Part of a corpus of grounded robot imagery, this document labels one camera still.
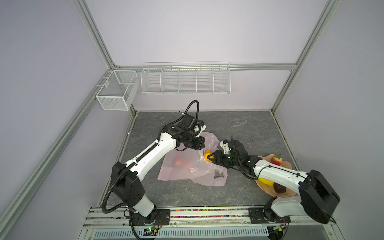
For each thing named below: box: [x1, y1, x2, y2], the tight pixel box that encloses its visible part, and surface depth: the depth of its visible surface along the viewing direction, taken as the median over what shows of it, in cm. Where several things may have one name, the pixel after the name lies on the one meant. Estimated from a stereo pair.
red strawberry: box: [272, 153, 283, 166], surface depth 86 cm
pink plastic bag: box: [157, 132, 228, 187], surface depth 81 cm
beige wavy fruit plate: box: [281, 161, 292, 170], surface depth 87 cm
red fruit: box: [174, 157, 182, 166], surface depth 88 cm
